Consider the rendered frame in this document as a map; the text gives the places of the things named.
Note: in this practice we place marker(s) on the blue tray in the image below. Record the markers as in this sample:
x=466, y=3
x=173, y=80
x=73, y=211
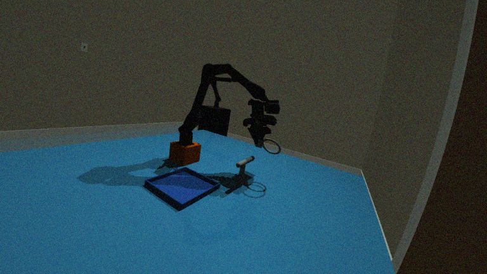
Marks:
x=182, y=187

